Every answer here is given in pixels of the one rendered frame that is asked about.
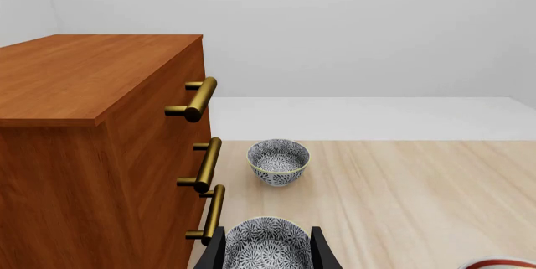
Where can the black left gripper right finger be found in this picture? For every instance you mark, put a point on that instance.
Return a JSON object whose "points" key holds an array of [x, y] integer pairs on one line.
{"points": [[324, 254]]}

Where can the wooden cabinet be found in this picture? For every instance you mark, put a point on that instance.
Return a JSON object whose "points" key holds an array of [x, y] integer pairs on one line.
{"points": [[54, 74]]}

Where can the black white patterned bowl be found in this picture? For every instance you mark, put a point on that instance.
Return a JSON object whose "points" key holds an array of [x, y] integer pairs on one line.
{"points": [[266, 244], [278, 162]]}

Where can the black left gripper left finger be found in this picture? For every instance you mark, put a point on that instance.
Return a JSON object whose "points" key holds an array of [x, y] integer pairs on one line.
{"points": [[211, 254]]}

